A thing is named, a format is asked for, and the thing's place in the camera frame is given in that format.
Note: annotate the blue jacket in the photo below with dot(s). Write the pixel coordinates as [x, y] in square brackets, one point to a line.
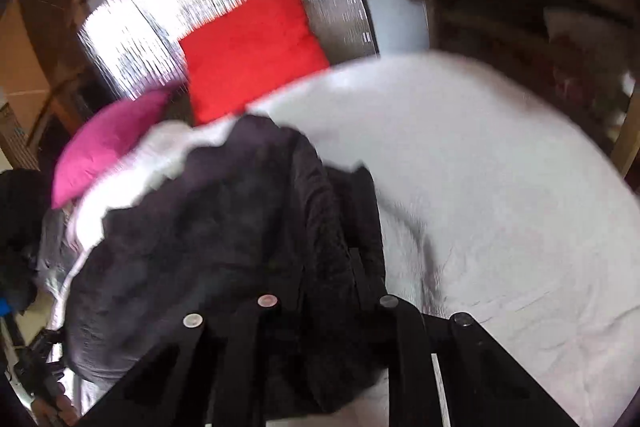
[4, 307]

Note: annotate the red pillow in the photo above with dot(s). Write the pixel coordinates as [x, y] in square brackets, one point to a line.
[250, 52]

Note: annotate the dark quilted zip jacket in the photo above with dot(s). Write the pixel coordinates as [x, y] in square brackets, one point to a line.
[225, 227]

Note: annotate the person's left hand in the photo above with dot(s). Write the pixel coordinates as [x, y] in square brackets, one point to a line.
[66, 409]

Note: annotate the wooden pillar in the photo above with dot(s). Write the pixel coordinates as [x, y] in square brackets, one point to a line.
[30, 72]

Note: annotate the black puffer coat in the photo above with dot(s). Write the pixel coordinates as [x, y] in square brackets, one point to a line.
[17, 232]

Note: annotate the white blanket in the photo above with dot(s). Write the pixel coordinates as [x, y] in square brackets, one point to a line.
[500, 187]

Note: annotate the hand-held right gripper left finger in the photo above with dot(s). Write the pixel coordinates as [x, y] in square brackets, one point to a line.
[235, 357]

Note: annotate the wooden table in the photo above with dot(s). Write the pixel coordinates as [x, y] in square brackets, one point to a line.
[525, 7]

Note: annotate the grey garment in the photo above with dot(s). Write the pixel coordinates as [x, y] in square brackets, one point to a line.
[52, 252]

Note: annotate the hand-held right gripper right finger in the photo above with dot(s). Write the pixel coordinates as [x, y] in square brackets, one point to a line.
[415, 357]

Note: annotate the pink pillow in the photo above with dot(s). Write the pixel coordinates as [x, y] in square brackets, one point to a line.
[105, 142]

